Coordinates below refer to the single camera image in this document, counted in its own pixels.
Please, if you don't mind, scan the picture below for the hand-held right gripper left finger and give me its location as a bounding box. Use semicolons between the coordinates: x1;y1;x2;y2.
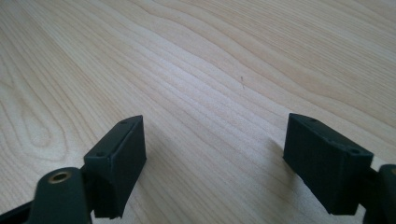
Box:
83;114;148;219

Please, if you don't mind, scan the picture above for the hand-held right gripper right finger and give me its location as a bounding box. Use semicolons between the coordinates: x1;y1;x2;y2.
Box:
282;112;375;217

